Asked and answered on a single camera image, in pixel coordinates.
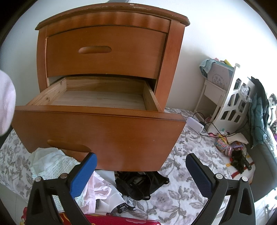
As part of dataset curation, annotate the pink garment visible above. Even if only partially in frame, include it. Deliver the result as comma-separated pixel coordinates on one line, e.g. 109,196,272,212
75,172,112,214

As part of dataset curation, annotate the red floral blanket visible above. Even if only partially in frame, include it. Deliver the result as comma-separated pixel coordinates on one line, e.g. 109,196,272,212
20,207,161,225

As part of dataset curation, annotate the grey floral quilt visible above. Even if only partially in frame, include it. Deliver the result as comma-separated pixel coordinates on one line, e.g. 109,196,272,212
0,106,245,225

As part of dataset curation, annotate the colourful toy pile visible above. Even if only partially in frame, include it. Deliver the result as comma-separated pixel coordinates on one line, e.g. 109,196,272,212
214,137,247,157

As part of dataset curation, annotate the teal jacket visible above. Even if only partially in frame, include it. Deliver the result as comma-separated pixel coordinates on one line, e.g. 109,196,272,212
248,77,269,147

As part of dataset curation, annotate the black lace garment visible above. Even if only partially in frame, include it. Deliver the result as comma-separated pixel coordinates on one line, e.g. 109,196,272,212
115,171,169,201

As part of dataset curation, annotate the black cable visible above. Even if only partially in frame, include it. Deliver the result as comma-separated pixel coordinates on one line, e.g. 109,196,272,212
192,111,249,138

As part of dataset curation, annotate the mint green cloth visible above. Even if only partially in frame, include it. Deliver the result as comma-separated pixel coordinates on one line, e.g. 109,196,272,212
30,147,81,213

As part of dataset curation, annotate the small white bedside shelf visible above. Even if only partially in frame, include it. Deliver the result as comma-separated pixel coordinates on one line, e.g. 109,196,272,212
193,58,237,124

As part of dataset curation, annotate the wooden drawer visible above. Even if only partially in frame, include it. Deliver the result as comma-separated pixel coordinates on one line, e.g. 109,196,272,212
46,26,166,79
12,76,185,172

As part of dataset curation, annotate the pink pineapple sock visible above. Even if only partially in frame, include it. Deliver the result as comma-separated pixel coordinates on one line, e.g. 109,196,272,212
0,70,16,136

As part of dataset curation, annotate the grey black underwear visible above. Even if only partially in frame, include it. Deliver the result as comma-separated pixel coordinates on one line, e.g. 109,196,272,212
117,195,136,214

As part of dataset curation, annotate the white garment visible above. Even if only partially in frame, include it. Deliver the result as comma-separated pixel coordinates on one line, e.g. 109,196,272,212
95,170,127,215

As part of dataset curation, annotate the wooden nightstand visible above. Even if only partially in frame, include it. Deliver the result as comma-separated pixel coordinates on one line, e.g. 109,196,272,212
35,2,191,112

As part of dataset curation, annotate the white power adapter box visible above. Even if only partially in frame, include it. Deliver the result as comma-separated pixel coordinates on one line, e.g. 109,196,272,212
186,117,204,134

